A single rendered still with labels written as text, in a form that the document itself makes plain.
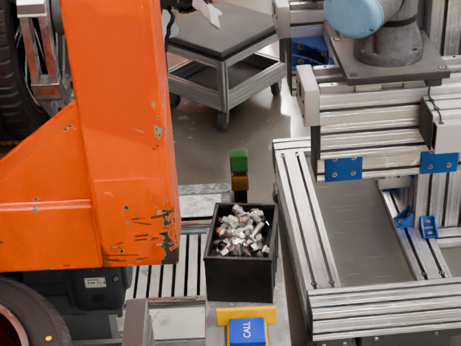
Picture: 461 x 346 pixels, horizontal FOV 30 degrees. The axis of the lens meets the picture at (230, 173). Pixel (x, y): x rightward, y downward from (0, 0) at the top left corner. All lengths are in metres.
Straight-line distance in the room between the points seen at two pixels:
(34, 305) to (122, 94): 0.48
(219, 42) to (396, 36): 1.43
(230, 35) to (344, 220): 1.09
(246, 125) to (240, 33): 0.36
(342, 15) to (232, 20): 1.70
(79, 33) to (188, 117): 1.91
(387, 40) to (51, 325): 0.91
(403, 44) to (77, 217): 0.77
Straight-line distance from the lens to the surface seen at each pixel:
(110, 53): 1.56
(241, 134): 3.29
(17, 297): 1.82
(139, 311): 1.90
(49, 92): 2.04
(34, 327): 1.74
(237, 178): 1.90
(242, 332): 1.70
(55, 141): 1.69
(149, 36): 1.54
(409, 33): 1.90
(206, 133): 3.31
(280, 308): 1.79
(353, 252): 2.33
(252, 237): 1.80
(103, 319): 2.18
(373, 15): 1.71
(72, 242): 1.79
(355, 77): 1.85
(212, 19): 1.84
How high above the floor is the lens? 1.63
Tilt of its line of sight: 32 degrees down
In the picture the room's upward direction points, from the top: 3 degrees counter-clockwise
